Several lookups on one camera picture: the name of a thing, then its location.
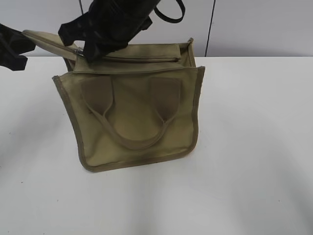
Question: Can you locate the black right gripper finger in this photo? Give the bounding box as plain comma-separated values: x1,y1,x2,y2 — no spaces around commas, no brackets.
0,55,27,71

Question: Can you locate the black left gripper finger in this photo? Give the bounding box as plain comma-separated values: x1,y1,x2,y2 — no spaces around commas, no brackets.
0,24,36,59

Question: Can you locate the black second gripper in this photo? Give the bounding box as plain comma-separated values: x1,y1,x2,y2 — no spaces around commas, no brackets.
58,0,157,63

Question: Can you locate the silver metal zipper pull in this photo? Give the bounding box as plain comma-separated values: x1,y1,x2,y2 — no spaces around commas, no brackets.
74,48,84,57

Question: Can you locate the yellow canvas tote bag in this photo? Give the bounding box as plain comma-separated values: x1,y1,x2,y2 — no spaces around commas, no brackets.
23,30,205,172

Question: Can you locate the black looped cable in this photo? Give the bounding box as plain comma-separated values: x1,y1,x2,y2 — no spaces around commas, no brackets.
153,0,186,25

